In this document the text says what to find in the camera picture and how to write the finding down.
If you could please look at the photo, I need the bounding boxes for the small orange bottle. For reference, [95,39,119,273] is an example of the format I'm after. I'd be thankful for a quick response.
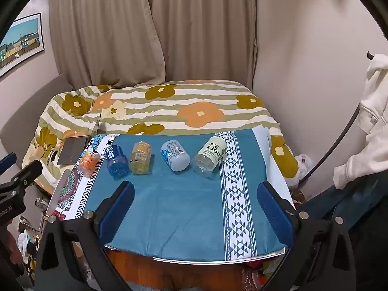
[79,146,101,178]

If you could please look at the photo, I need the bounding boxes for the teal patterned tablecloth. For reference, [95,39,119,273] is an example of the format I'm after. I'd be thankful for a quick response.
[45,128,288,262]

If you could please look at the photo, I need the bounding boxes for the white plastic bag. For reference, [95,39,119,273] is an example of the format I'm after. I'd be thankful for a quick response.
[288,154,313,188]

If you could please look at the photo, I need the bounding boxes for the dark blue jeans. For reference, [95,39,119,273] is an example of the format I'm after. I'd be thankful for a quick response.
[299,174,388,234]

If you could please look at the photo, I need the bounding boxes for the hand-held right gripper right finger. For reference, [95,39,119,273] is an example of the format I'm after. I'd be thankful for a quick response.
[256,181,359,291]

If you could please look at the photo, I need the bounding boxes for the black curved pole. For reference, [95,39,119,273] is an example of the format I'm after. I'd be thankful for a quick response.
[299,101,363,188]

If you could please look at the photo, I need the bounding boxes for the yellow clear bottle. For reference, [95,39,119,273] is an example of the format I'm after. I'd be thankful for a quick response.
[129,141,152,175]

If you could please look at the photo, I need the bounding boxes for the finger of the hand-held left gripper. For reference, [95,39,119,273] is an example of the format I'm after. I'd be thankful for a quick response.
[0,153,17,174]
[0,160,43,201]

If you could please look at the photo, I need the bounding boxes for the blue label clear bottle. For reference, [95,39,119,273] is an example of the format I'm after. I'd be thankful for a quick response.
[106,144,131,181]

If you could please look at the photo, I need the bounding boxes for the beige curtain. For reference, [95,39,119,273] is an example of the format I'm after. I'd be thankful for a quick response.
[48,0,258,89]

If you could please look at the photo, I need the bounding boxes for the white hooded sweatshirt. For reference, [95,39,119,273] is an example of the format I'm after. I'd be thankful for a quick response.
[333,53,388,190]

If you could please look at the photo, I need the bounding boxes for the grey laptop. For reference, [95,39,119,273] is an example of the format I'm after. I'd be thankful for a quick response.
[57,113,102,167]

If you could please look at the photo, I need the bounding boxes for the white bottle blue label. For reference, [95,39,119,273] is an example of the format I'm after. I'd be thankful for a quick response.
[160,140,191,172]

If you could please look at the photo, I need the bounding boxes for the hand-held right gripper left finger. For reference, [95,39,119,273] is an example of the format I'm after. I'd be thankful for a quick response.
[33,181,136,291]

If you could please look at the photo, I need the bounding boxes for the wooden table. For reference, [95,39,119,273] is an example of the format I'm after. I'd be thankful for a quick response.
[105,244,287,291]

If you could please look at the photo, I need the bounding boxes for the floral striped blanket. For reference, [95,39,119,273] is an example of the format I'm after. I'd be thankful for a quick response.
[26,80,300,188]

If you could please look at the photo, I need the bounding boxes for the red snack packets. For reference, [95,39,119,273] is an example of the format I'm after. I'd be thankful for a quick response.
[239,256,281,291]

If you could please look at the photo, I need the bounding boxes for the framed wall poster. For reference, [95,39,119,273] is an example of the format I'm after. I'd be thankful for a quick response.
[0,13,46,78]

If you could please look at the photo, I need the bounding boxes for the clear bottle green label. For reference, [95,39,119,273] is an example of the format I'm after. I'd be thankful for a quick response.
[190,136,228,178]

